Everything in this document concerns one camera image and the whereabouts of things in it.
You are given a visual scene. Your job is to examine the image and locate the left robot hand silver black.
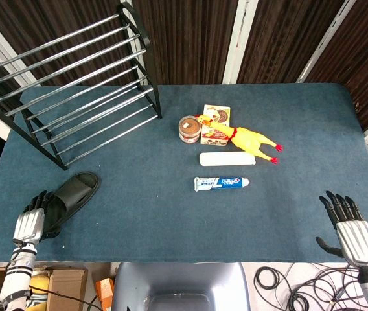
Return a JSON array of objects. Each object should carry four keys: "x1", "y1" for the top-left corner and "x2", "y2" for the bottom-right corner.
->
[{"x1": 12, "y1": 190, "x2": 62, "y2": 246}]

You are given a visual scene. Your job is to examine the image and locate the brown cardboard box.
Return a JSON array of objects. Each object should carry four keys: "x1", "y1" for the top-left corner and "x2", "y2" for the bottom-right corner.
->
[{"x1": 0, "y1": 266, "x2": 89, "y2": 311}]

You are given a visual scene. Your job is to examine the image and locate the black cable tangle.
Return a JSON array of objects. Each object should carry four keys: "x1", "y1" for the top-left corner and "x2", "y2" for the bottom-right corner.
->
[{"x1": 254, "y1": 262, "x2": 366, "y2": 311}]

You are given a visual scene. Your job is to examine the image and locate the yellow plush toy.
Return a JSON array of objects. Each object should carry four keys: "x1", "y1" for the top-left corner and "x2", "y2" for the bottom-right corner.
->
[{"x1": 25, "y1": 273, "x2": 51, "y2": 311}]

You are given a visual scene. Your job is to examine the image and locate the white oblong plastic case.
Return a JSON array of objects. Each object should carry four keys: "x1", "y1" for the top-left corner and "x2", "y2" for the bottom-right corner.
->
[{"x1": 199, "y1": 151, "x2": 257, "y2": 168}]

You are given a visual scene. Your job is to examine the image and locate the blue table cloth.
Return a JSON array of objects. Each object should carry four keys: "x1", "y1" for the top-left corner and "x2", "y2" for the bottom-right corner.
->
[{"x1": 0, "y1": 82, "x2": 368, "y2": 263}]

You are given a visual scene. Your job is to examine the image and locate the brown pleated curtain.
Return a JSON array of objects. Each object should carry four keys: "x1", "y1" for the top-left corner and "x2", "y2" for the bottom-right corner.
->
[{"x1": 0, "y1": 0, "x2": 368, "y2": 130}]

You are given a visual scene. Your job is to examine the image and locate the black slipper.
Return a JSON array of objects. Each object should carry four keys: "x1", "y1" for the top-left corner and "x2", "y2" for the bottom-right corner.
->
[{"x1": 43, "y1": 171, "x2": 102, "y2": 239}]

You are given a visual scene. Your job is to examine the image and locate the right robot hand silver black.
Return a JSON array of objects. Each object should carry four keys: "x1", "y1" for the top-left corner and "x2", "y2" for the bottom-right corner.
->
[{"x1": 315, "y1": 190, "x2": 368, "y2": 268}]

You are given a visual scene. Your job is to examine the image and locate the yellow rubber chicken toy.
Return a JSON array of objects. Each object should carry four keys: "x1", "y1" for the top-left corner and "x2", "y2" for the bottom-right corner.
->
[{"x1": 194, "y1": 113, "x2": 284, "y2": 165}]

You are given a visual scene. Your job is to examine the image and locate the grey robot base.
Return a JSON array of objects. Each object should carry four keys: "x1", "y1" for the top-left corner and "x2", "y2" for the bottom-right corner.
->
[{"x1": 111, "y1": 261, "x2": 251, "y2": 311}]

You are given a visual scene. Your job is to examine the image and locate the cookie box white brown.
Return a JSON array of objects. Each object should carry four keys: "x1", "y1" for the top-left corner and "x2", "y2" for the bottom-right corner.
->
[{"x1": 200, "y1": 104, "x2": 231, "y2": 146}]

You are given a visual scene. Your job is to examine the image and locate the clear snack jar brown lid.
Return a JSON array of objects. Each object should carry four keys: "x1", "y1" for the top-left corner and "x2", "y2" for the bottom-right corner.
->
[{"x1": 178, "y1": 115, "x2": 201, "y2": 144}]

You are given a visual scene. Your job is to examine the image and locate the blue white toothpaste tube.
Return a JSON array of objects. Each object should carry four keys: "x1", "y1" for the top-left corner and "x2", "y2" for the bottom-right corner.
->
[{"x1": 193, "y1": 176, "x2": 250, "y2": 192}]

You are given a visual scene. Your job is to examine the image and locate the small orange box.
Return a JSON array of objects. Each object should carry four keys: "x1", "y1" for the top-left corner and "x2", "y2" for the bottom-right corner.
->
[{"x1": 95, "y1": 277, "x2": 115, "y2": 311}]

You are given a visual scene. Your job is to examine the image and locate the black metal shoe rack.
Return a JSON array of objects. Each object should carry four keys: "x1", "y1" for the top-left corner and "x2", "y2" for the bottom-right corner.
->
[{"x1": 0, "y1": 2, "x2": 163, "y2": 171}]

